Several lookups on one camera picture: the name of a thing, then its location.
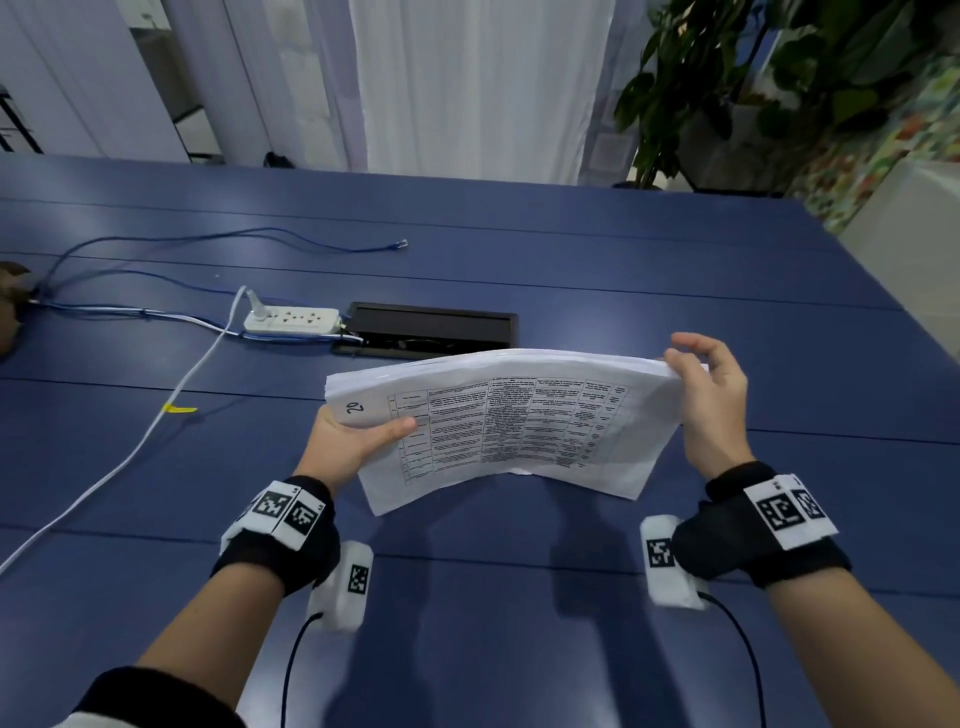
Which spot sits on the dark brown object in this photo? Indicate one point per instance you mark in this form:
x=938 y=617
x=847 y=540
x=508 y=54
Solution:
x=11 y=307

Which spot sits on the person's right hand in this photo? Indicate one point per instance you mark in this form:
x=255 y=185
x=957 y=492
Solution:
x=716 y=420

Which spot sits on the dense table print paper sheet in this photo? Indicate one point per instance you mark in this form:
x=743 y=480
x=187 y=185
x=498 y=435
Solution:
x=517 y=435

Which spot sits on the black white left armband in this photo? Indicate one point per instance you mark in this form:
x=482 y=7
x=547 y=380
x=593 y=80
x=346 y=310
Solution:
x=150 y=701

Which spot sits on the person's left hand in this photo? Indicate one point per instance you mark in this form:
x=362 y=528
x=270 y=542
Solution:
x=341 y=450

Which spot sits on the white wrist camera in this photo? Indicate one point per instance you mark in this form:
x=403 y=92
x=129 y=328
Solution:
x=341 y=592
x=667 y=570

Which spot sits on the white cabinet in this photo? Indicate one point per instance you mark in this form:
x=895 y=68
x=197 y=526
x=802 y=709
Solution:
x=907 y=247

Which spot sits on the small black floor object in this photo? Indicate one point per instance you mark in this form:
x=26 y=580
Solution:
x=279 y=160

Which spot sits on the white plug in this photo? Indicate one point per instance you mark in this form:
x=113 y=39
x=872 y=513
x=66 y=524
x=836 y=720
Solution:
x=256 y=307

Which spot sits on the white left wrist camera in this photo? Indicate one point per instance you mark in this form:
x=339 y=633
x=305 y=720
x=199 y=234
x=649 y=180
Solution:
x=341 y=592

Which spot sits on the white power strip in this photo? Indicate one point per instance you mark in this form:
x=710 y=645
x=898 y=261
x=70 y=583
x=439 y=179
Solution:
x=292 y=320

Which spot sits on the black metal rack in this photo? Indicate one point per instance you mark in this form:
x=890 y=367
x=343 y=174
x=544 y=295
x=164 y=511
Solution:
x=19 y=124

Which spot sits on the green potted plant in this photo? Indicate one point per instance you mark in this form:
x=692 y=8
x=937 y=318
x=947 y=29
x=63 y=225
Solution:
x=787 y=60

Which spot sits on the colourful mosaic tile wall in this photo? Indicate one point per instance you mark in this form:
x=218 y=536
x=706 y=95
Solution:
x=877 y=157

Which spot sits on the pile of printed papers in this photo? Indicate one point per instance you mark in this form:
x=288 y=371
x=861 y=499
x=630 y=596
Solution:
x=487 y=367

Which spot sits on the person's right forearm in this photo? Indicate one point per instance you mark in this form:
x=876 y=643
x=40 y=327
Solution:
x=855 y=652

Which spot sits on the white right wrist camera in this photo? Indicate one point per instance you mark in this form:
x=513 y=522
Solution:
x=667 y=570

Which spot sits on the sheer white curtain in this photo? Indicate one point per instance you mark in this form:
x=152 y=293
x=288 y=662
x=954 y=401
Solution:
x=277 y=82

